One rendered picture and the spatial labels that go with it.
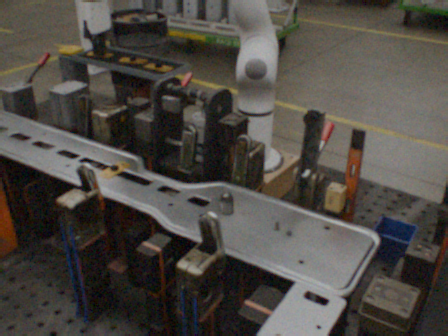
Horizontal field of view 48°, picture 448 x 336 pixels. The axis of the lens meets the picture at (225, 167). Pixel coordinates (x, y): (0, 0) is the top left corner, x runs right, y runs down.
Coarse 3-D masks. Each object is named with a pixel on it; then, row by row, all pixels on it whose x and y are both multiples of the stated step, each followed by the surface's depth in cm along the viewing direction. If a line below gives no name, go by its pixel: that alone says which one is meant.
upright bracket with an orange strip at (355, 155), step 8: (352, 136) 104; (360, 136) 103; (352, 144) 105; (360, 144) 104; (352, 152) 106; (360, 152) 105; (352, 160) 107; (360, 160) 106; (352, 168) 109; (360, 168) 107; (352, 176) 109; (344, 184) 110; (352, 184) 109; (352, 192) 110; (352, 200) 111; (344, 208) 113; (352, 208) 112; (344, 216) 114; (352, 216) 113
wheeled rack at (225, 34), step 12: (180, 12) 593; (168, 24) 550; (180, 24) 542; (192, 24) 547; (204, 24) 554; (216, 24) 546; (228, 24) 541; (276, 24) 555; (288, 24) 555; (180, 36) 533; (192, 36) 525; (204, 36) 518; (216, 36) 514; (228, 36) 512; (276, 36) 521
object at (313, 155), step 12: (312, 108) 109; (312, 120) 105; (324, 120) 108; (312, 132) 110; (312, 144) 111; (300, 156) 112; (312, 156) 110; (300, 168) 113; (312, 168) 111; (300, 180) 114
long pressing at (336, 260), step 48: (0, 144) 141; (96, 144) 140; (144, 192) 119; (192, 192) 119; (240, 192) 119; (192, 240) 104; (240, 240) 103; (288, 240) 103; (336, 240) 103; (336, 288) 91
